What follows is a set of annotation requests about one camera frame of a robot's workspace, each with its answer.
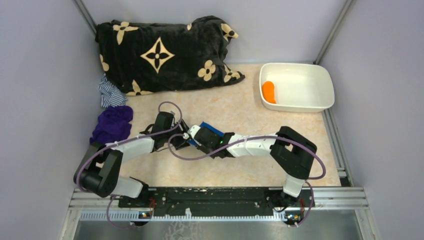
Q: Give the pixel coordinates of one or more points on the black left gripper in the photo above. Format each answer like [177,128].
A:
[181,142]

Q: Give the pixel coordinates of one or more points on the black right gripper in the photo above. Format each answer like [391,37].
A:
[202,148]

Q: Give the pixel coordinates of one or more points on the blue towel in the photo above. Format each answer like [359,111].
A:
[212,128]

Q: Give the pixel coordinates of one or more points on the orange towel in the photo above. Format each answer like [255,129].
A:
[268,92]

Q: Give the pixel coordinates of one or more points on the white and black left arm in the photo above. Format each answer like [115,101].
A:
[99,170]

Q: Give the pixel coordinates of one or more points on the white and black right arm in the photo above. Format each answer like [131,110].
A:
[291,151]

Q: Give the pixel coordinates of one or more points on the purple towel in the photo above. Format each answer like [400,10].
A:
[113,124]

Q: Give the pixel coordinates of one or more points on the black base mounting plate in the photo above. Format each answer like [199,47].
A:
[211,201]

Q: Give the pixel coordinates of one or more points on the blue white striped cloth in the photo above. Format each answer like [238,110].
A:
[110,95]

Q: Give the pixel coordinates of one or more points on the black floral blanket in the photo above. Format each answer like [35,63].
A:
[145,58]

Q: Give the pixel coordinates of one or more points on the white plastic basin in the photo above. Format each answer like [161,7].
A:
[299,87]

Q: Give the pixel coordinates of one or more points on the aluminium frame rail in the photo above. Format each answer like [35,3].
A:
[89,206]

